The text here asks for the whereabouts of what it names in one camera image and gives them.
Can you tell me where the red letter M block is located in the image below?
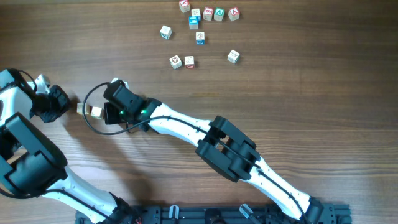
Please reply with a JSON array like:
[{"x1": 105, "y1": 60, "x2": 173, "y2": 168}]
[{"x1": 90, "y1": 106, "x2": 104, "y2": 119}]

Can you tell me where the blue letter P block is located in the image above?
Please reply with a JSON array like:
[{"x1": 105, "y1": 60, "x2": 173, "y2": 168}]
[{"x1": 76, "y1": 103, "x2": 90, "y2": 115}]

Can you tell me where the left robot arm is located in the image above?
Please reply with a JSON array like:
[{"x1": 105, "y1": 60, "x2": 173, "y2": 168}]
[{"x1": 1, "y1": 68, "x2": 140, "y2": 223}]

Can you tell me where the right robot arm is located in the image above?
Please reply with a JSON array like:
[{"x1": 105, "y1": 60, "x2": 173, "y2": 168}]
[{"x1": 103, "y1": 80, "x2": 324, "y2": 223}]

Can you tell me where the brown picture block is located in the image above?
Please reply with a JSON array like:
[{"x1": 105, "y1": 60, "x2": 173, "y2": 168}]
[{"x1": 169, "y1": 55, "x2": 182, "y2": 69}]

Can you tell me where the red sided block bottom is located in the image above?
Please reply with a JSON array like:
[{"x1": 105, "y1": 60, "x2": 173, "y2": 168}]
[{"x1": 184, "y1": 55, "x2": 195, "y2": 69}]

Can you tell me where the green sided block left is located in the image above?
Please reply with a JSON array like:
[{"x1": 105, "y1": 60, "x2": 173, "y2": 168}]
[{"x1": 160, "y1": 26, "x2": 172, "y2": 39}]

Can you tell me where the green sided block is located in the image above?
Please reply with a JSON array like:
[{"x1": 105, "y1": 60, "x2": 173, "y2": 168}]
[
  {"x1": 160, "y1": 26, "x2": 172, "y2": 39},
  {"x1": 227, "y1": 50, "x2": 240, "y2": 64}
]

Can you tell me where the orange picture blue block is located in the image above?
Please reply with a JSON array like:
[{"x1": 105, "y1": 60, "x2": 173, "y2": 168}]
[{"x1": 195, "y1": 32, "x2": 205, "y2": 45}]

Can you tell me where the red letter block top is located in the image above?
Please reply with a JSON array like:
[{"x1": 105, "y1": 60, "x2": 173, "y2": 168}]
[{"x1": 178, "y1": 0, "x2": 190, "y2": 13}]

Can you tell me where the tan picture block top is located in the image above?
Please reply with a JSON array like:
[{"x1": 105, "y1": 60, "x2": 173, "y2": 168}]
[{"x1": 191, "y1": 9, "x2": 201, "y2": 17}]

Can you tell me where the green sided block right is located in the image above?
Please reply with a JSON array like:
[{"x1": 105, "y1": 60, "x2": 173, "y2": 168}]
[{"x1": 227, "y1": 50, "x2": 240, "y2": 64}]

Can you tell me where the red number nine block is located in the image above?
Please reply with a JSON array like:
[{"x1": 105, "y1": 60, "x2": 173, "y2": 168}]
[{"x1": 203, "y1": 7, "x2": 214, "y2": 21}]

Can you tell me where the green letter V block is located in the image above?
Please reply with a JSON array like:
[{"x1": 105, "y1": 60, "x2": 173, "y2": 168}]
[{"x1": 213, "y1": 7, "x2": 224, "y2": 22}]

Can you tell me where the red letter A block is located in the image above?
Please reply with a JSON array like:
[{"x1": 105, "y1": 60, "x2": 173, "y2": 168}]
[{"x1": 228, "y1": 7, "x2": 240, "y2": 21}]

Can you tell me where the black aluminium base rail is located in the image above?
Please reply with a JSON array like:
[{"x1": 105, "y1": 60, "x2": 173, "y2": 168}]
[{"x1": 74, "y1": 203, "x2": 353, "y2": 224}]

